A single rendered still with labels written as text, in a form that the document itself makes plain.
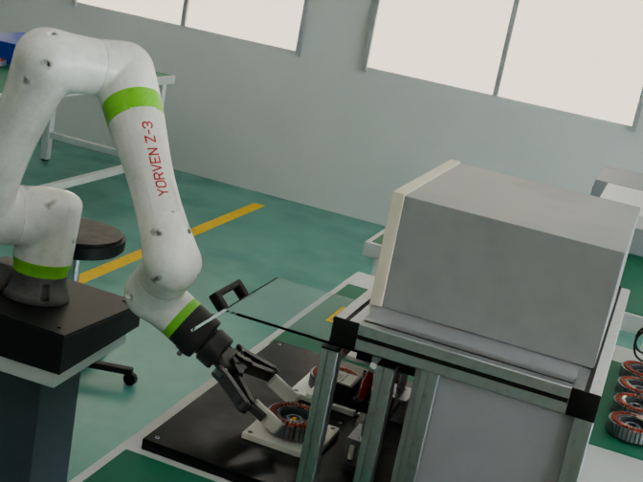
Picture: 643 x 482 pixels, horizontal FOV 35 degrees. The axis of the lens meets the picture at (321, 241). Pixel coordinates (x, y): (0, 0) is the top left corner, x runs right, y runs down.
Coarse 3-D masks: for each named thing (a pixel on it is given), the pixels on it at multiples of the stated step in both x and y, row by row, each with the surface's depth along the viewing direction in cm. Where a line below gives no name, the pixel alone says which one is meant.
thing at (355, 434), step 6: (360, 426) 200; (354, 432) 197; (360, 432) 197; (348, 438) 194; (354, 438) 194; (360, 438) 194; (348, 444) 194; (354, 444) 194; (360, 444) 194; (354, 456) 194; (348, 462) 195; (354, 462) 195
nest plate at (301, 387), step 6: (306, 378) 228; (300, 384) 224; (306, 384) 224; (300, 390) 221; (306, 390) 221; (336, 408) 217; (342, 408) 216; (348, 408) 216; (348, 414) 216; (354, 414) 216
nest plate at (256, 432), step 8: (256, 424) 202; (248, 432) 198; (256, 432) 198; (264, 432) 199; (328, 432) 204; (336, 432) 205; (256, 440) 197; (264, 440) 196; (272, 440) 197; (280, 440) 197; (288, 440) 198; (328, 440) 201; (272, 448) 196; (280, 448) 195; (288, 448) 195; (296, 448) 195; (296, 456) 195
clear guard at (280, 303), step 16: (272, 288) 194; (288, 288) 195; (304, 288) 197; (240, 304) 182; (256, 304) 184; (272, 304) 185; (288, 304) 187; (304, 304) 188; (320, 304) 190; (336, 304) 191; (208, 320) 180; (256, 320) 177; (272, 320) 177; (288, 320) 179; (304, 320) 180; (320, 320) 182; (304, 336) 174; (320, 336) 174
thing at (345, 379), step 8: (344, 376) 197; (352, 376) 198; (336, 384) 193; (344, 384) 193; (352, 384) 194; (360, 384) 198; (312, 392) 197; (336, 392) 194; (344, 392) 193; (352, 392) 194; (336, 400) 194; (344, 400) 193; (352, 400) 193; (368, 400) 194; (352, 408) 193; (360, 408) 192; (392, 408) 192
